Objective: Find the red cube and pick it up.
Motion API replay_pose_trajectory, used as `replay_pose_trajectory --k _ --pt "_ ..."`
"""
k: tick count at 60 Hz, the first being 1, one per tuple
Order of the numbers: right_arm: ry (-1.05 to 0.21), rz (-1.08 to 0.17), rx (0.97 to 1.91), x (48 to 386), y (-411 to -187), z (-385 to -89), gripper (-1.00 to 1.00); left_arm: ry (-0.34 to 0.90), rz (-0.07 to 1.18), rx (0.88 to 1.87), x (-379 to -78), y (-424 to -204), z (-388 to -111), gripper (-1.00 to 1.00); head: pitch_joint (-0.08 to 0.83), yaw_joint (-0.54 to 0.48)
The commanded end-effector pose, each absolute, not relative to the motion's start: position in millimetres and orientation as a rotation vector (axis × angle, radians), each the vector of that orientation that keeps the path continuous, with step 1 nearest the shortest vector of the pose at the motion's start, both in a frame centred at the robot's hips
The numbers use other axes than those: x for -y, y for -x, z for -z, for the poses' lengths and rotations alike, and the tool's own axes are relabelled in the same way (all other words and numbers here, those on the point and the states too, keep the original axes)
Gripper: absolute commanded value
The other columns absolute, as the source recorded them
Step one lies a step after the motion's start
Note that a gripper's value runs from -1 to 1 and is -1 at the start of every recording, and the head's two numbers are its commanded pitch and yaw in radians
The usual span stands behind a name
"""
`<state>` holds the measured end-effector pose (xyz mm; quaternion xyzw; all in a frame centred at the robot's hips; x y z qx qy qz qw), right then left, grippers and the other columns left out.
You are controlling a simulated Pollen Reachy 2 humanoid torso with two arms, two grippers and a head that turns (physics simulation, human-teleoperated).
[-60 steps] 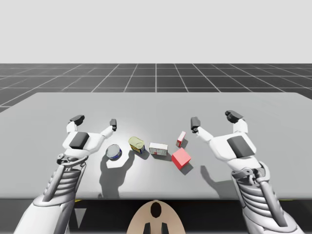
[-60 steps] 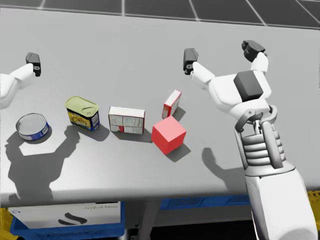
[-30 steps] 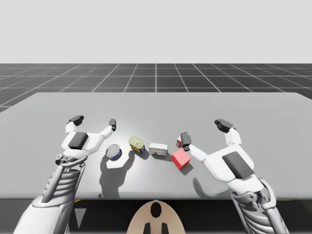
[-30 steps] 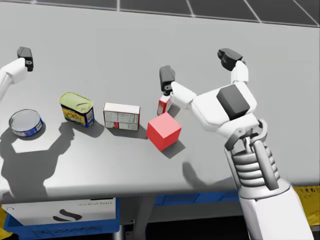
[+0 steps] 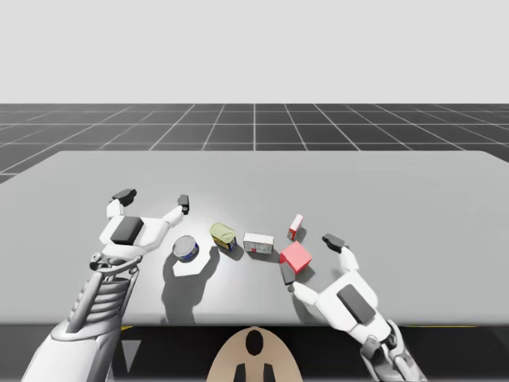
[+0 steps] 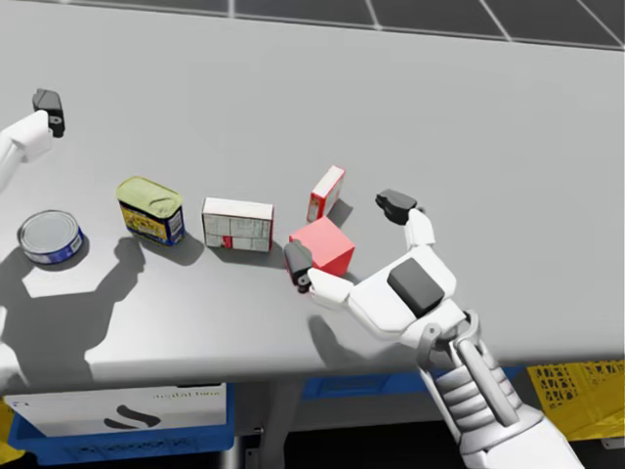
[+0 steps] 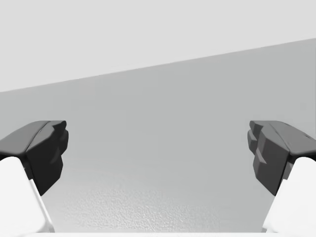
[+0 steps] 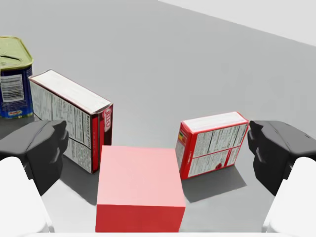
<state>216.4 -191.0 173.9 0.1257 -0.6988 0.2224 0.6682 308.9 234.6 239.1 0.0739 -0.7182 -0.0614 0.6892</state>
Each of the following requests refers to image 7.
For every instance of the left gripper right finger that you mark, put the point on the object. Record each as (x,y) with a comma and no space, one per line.
(274,160)

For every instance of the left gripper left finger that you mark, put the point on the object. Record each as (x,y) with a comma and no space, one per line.
(42,158)

